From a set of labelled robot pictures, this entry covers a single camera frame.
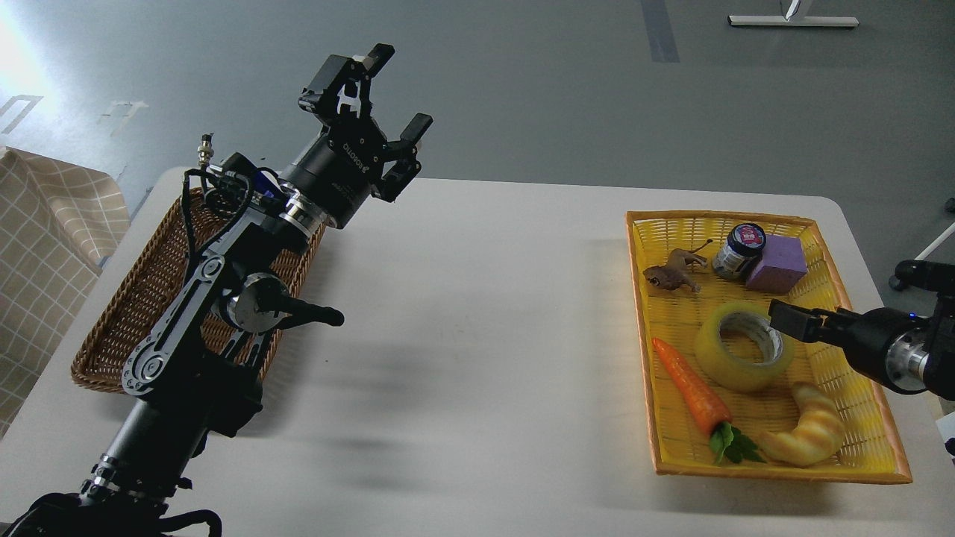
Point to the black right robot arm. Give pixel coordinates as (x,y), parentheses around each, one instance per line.
(937,368)

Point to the brown wicker basket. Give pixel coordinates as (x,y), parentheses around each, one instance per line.
(150,287)

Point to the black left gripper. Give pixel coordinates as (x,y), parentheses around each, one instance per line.
(344,164)

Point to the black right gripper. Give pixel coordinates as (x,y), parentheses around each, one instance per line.
(885,345)

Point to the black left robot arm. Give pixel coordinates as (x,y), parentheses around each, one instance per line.
(198,369)

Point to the yellow tape roll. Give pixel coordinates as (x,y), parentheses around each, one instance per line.
(734,372)

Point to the white stand leg with wheel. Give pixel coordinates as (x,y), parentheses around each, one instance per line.
(896,283)

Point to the small glass jar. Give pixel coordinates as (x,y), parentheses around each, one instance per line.
(742,247)

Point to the toy croissant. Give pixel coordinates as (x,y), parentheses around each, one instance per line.
(819,433)

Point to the purple foam block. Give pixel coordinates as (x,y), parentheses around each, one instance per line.
(781,265)

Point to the white metal stand base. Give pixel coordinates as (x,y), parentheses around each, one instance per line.
(794,14)

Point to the orange toy carrot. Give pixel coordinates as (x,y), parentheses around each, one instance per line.
(707,409)

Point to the beige checkered cloth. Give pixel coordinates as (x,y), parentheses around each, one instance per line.
(59,224)

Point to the yellow plastic basket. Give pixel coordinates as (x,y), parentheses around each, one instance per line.
(729,397)

